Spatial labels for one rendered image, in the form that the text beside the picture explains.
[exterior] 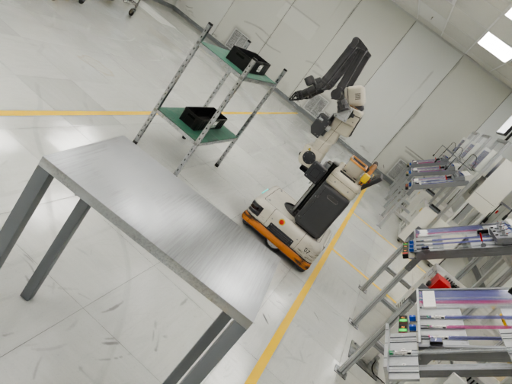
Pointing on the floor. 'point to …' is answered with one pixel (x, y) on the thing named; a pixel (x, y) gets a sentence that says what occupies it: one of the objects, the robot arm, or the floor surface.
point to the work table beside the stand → (155, 235)
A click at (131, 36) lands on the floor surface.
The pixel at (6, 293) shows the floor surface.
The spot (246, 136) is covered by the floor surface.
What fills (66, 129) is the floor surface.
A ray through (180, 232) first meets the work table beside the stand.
